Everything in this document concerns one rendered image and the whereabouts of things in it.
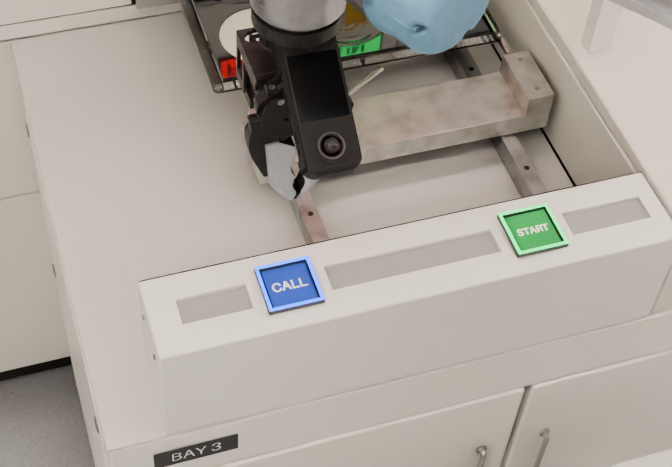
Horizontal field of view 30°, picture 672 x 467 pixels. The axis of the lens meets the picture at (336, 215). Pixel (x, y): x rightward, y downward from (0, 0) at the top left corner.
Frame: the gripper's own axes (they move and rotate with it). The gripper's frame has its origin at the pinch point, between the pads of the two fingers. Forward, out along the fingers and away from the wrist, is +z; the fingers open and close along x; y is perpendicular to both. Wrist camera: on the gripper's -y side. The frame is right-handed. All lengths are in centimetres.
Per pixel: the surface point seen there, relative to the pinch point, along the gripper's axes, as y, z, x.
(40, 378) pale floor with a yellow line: 61, 111, 26
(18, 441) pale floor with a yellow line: 49, 111, 31
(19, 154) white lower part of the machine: 59, 50, 22
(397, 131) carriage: 24.8, 22.7, -20.8
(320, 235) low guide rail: 14.4, 25.7, -8.2
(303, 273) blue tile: 1.6, 14.2, -1.7
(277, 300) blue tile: -0.8, 14.2, 1.6
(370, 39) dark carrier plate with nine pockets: 38.8, 20.8, -22.2
